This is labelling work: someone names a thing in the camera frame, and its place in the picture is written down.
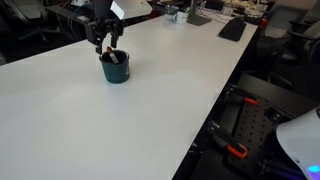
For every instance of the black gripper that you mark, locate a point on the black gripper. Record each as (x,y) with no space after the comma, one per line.
(101,28)

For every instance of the orange white marker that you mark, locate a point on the orange white marker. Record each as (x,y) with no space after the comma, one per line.
(112,56)

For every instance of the white robot base blue light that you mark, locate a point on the white robot base blue light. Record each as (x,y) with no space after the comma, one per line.
(300,143)

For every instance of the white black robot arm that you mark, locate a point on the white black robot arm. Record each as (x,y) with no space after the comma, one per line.
(100,8)

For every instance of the dark teal mug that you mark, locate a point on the dark teal mug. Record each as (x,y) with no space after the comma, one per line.
(116,70)

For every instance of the green mug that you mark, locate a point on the green mug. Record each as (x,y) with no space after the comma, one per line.
(171,10)

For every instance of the white mug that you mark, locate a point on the white mug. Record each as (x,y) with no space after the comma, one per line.
(181,17)

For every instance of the grey office chair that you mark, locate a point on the grey office chair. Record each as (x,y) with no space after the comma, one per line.
(26,16)

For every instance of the grey monitor stand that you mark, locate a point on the grey monitor stand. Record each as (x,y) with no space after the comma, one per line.
(196,16)

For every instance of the black keyboard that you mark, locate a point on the black keyboard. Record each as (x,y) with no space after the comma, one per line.
(233,29)

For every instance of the black orange clamp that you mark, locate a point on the black orange clamp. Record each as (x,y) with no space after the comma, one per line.
(241,97)
(226,140)

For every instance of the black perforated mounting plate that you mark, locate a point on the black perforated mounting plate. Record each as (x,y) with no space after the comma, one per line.
(253,133)

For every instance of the black office chair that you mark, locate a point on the black office chair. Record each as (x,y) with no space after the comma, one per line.
(290,50)

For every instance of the black connector box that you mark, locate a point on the black connector box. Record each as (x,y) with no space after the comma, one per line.
(276,115)

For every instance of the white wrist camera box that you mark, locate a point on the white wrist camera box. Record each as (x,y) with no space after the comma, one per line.
(117,10)

